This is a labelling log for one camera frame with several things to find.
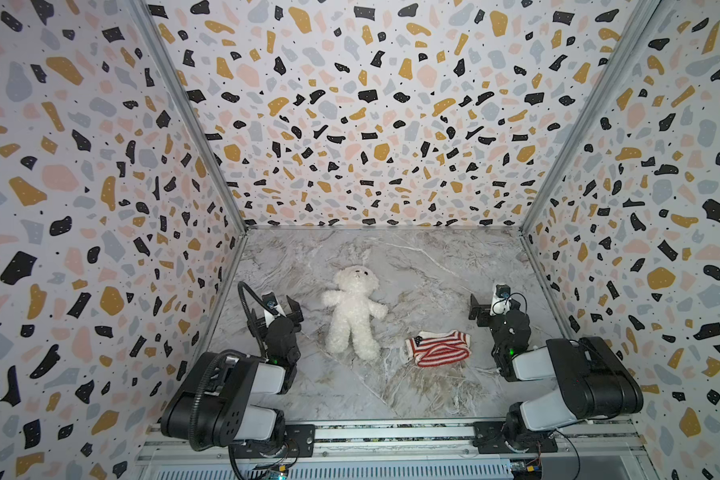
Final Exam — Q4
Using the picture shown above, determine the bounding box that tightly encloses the left aluminium corner post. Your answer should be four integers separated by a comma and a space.
125, 0, 247, 235

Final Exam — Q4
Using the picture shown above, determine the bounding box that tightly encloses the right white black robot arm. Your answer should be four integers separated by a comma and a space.
468, 285, 644, 451

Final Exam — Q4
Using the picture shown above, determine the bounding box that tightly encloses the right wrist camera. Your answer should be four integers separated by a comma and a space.
490, 284, 512, 316

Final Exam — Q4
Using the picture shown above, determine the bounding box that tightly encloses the red white striped knit sweater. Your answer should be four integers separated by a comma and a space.
404, 330, 471, 368

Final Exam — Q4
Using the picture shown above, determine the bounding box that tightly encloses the white vented cable duct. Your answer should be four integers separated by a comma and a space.
151, 459, 514, 479

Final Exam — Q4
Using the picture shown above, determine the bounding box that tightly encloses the aluminium corner post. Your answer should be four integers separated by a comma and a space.
521, 0, 661, 235
125, 0, 247, 235

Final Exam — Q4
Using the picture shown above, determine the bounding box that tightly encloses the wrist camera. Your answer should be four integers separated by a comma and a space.
490, 284, 512, 316
262, 292, 285, 318

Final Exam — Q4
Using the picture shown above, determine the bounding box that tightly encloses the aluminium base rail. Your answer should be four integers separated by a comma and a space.
135, 416, 648, 466

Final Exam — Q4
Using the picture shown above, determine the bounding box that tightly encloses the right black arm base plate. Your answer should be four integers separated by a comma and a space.
472, 420, 558, 454

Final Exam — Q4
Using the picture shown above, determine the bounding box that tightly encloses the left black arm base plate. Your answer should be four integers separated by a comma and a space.
231, 424, 316, 462

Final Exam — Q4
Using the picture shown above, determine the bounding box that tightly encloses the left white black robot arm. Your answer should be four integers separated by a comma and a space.
160, 293, 303, 455

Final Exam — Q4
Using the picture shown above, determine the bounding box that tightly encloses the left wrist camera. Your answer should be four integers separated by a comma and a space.
262, 292, 285, 318

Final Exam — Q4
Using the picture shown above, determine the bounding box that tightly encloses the white plush teddy bear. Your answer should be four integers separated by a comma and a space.
321, 265, 388, 361

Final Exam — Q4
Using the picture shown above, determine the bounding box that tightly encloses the right aluminium corner post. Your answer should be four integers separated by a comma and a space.
521, 0, 661, 235

